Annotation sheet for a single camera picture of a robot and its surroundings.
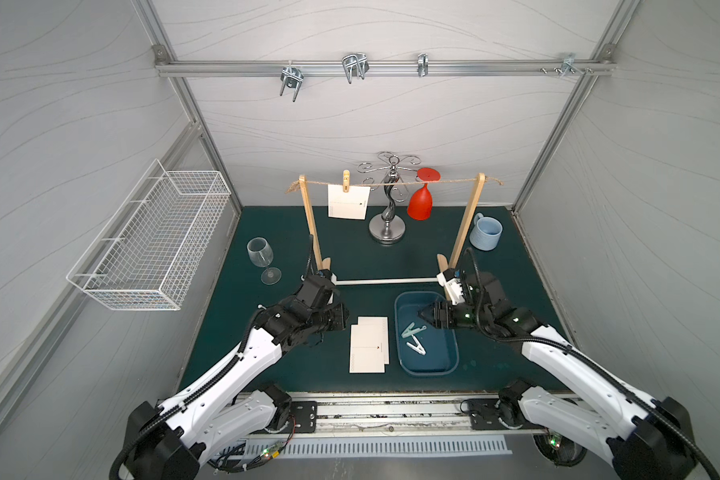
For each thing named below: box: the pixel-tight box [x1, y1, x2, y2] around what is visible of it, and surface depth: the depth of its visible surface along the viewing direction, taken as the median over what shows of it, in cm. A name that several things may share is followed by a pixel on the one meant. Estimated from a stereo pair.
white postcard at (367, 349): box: [349, 324, 385, 374], surface depth 86 cm
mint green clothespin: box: [401, 322, 427, 338], surface depth 88 cm
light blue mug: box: [469, 212, 503, 251], surface depth 108 cm
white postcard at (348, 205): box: [328, 184, 371, 220], surface depth 73 cm
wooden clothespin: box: [343, 169, 350, 193], surface depth 66 cm
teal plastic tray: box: [394, 291, 459, 375], surface depth 86 cm
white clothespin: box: [406, 334, 427, 356], surface depth 86 cm
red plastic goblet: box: [407, 167, 441, 221], surface depth 98 cm
